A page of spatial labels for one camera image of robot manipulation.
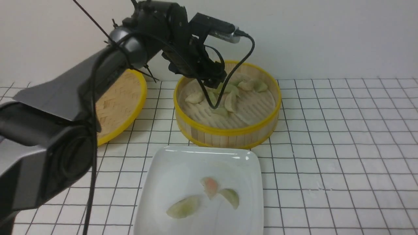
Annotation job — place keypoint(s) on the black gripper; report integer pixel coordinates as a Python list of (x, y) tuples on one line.
[(192, 61)]

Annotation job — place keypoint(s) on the large pale green dumpling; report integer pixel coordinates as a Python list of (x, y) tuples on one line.
[(184, 208)]

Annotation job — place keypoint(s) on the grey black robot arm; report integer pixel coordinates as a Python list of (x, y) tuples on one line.
[(49, 131)]

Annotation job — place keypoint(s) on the pink steamed dumpling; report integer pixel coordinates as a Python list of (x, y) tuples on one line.
[(210, 187)]

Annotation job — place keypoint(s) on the white square plate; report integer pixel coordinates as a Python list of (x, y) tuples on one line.
[(176, 173)]

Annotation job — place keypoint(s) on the green dumpling on plate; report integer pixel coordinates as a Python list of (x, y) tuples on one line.
[(231, 196)]

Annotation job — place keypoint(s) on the small green dumpling front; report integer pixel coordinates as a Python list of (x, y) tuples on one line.
[(221, 111)]

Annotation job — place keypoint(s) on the small green dumpling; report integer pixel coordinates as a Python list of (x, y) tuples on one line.
[(221, 111), (213, 97)]

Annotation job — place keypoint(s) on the small green dumpling middle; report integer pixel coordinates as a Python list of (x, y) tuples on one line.
[(213, 97)]

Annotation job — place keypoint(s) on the beige dumpling centre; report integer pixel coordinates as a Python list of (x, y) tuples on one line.
[(230, 102)]

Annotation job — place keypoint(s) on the beige dumpling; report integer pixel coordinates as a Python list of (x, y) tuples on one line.
[(195, 97), (230, 102), (246, 85)]

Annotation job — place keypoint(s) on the beige dumpling left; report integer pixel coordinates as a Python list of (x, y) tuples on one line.
[(195, 97)]

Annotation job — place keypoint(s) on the green dumpling top centre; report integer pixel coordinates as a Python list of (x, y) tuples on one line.
[(231, 89)]

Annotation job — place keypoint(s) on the yellow rimmed bamboo steamer basket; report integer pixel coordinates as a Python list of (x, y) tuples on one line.
[(253, 122)]

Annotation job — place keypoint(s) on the beige dumpling top right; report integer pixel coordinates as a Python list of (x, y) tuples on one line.
[(246, 85)]

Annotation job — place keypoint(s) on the green dumpling far right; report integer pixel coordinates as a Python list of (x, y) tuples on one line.
[(260, 86)]

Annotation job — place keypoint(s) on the yellow rimmed bamboo steamer lid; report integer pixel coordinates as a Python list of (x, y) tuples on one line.
[(120, 105)]

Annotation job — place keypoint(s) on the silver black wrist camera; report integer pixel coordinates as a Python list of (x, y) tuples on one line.
[(202, 26)]

